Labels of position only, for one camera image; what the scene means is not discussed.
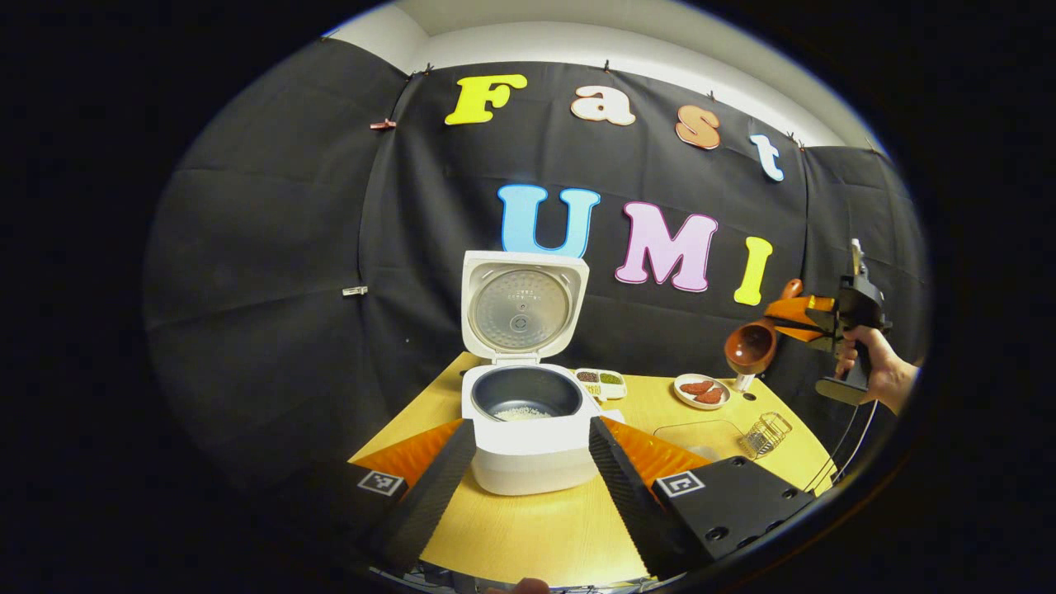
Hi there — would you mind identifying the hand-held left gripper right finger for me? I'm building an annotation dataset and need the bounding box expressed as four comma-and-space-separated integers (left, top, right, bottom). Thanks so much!
587, 415, 818, 581

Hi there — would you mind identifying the white round plate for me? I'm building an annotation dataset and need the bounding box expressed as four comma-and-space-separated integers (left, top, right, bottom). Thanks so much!
673, 373, 732, 411

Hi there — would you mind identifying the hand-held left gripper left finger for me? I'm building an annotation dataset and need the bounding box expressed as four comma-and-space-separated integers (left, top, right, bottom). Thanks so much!
247, 418, 479, 578

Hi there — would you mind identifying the metal wire chopstick holder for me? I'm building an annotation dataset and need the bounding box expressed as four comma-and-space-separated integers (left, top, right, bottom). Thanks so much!
738, 412, 793, 460

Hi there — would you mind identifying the white rice cooker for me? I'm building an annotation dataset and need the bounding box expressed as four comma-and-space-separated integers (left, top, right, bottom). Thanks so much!
460, 250, 603, 497

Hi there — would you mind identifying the white divided grain dish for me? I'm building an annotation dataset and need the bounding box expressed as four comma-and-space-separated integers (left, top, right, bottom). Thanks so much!
574, 368, 628, 402

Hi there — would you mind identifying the black cable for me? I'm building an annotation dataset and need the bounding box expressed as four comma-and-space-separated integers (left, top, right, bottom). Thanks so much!
804, 398, 879, 496

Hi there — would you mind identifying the brown wooden spoon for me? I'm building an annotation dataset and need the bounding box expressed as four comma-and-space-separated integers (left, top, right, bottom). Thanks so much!
724, 279, 804, 376

